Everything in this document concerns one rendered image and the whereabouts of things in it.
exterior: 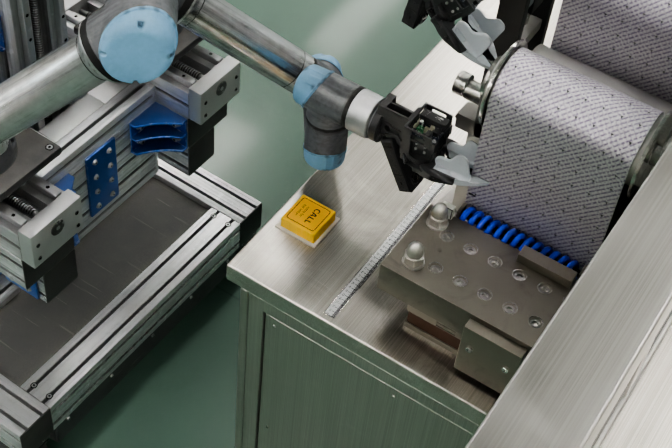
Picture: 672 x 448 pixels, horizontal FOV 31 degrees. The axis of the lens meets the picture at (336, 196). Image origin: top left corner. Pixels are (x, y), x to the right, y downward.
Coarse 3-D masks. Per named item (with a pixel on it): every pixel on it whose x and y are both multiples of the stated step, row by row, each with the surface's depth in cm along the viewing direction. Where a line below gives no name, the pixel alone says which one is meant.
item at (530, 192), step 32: (480, 160) 196; (512, 160) 192; (544, 160) 188; (480, 192) 201; (512, 192) 197; (544, 192) 193; (576, 192) 189; (608, 192) 185; (512, 224) 201; (544, 224) 197; (576, 224) 193; (608, 224) 189; (576, 256) 197
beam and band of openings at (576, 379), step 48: (624, 240) 118; (576, 288) 113; (624, 288) 114; (576, 336) 109; (624, 336) 110; (528, 384) 106; (576, 384) 106; (624, 384) 111; (480, 432) 102; (528, 432) 102; (576, 432) 103
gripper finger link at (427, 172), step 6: (414, 168) 200; (420, 168) 200; (426, 168) 199; (432, 168) 199; (420, 174) 200; (426, 174) 199; (432, 174) 199; (438, 174) 199; (444, 174) 198; (432, 180) 199; (438, 180) 199; (444, 180) 199; (450, 180) 199
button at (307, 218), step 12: (300, 204) 215; (312, 204) 216; (288, 216) 213; (300, 216) 214; (312, 216) 214; (324, 216) 214; (288, 228) 214; (300, 228) 212; (312, 228) 212; (324, 228) 214; (312, 240) 212
